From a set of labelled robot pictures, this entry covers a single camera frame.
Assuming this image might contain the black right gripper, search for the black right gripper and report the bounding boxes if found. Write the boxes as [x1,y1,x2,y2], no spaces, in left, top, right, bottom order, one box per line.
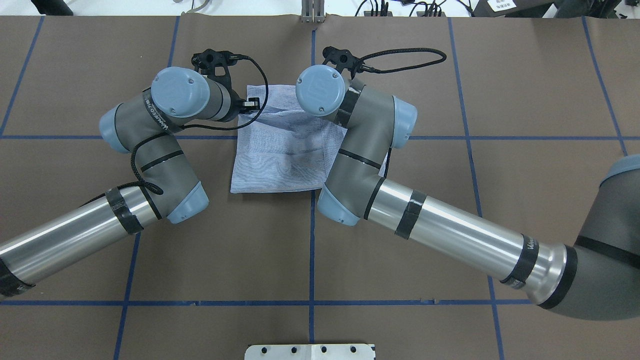
[322,46,364,80]

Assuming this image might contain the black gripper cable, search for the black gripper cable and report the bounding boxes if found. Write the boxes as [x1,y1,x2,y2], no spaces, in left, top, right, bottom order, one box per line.
[358,48,448,75]
[130,54,270,197]

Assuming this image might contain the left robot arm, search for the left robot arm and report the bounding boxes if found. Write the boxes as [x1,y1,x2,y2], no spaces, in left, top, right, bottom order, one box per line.
[0,48,268,300]

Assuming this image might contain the black power strip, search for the black power strip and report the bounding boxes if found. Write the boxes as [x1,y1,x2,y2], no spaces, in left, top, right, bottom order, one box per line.
[354,0,446,18]

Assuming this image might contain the light blue striped shirt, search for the light blue striped shirt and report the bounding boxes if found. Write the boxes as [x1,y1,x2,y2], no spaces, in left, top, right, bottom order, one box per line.
[230,84,389,195]

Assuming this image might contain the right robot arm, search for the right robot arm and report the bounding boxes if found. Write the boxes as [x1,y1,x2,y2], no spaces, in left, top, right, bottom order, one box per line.
[294,46,639,321]

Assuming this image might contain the grey aluminium frame post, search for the grey aluminium frame post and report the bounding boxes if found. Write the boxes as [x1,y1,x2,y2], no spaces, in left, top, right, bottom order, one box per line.
[300,0,326,24]

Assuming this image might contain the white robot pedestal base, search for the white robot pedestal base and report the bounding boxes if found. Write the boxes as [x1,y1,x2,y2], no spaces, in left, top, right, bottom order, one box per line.
[244,343,377,360]

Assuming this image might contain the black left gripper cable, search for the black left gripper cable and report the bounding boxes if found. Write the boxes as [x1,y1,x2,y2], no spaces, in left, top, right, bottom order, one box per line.
[130,54,270,197]

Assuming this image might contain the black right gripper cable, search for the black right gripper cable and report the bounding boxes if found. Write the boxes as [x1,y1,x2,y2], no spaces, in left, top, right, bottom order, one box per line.
[358,48,448,75]

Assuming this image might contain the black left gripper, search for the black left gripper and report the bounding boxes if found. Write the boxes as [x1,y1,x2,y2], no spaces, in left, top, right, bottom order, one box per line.
[192,48,262,117]

